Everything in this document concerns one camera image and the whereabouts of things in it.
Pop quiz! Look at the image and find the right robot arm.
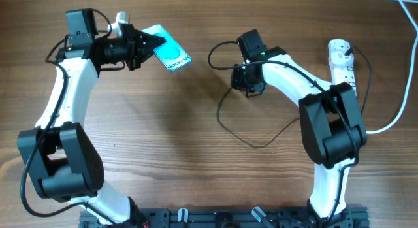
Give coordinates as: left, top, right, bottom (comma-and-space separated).
231, 29, 367, 227

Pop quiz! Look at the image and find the smartphone with teal screen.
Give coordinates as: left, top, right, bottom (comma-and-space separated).
142, 24, 192, 73

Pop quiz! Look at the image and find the white power strip cable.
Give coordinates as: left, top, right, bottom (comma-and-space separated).
365, 0, 418, 135

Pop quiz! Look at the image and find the white charger plug adapter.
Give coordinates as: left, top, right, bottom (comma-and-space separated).
329, 51, 354, 69

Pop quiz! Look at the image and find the black USB charging cable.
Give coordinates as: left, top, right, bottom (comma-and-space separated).
216, 45, 373, 149

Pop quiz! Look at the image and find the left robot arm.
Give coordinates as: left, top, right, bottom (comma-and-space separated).
17, 8, 165, 227

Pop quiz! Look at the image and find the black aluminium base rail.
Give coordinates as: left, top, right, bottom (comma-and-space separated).
78, 206, 370, 228

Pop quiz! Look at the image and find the white power strip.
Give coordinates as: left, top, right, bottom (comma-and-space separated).
328, 39, 357, 93

